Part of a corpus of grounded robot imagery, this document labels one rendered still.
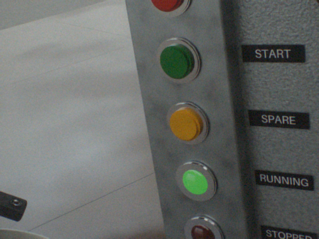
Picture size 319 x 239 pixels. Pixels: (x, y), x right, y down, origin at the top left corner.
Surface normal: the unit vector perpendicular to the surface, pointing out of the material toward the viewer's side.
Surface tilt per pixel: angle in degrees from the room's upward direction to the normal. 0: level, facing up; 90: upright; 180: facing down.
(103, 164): 0
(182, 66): 90
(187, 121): 90
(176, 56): 90
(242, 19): 90
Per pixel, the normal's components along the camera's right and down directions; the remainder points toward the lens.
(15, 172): -0.15, -0.92
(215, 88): -0.48, 0.40
